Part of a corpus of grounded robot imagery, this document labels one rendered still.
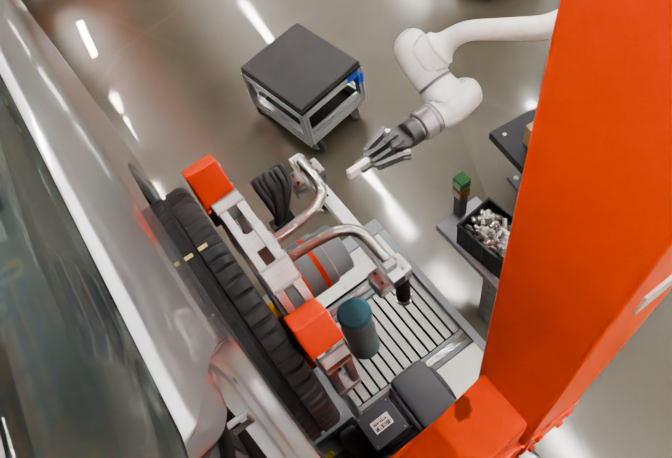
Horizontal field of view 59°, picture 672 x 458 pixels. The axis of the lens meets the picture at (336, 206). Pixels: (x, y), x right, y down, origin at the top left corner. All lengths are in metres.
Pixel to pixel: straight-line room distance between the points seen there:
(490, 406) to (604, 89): 0.94
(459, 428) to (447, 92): 0.86
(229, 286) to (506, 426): 0.63
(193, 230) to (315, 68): 1.48
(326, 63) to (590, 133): 2.09
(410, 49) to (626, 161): 1.21
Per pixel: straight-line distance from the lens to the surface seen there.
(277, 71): 2.59
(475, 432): 1.37
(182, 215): 1.24
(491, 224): 1.80
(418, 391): 1.79
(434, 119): 1.65
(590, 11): 0.47
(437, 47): 1.67
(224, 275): 1.14
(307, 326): 1.11
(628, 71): 0.48
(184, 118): 3.04
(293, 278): 1.17
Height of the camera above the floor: 2.15
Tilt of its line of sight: 58 degrees down
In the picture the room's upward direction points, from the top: 16 degrees counter-clockwise
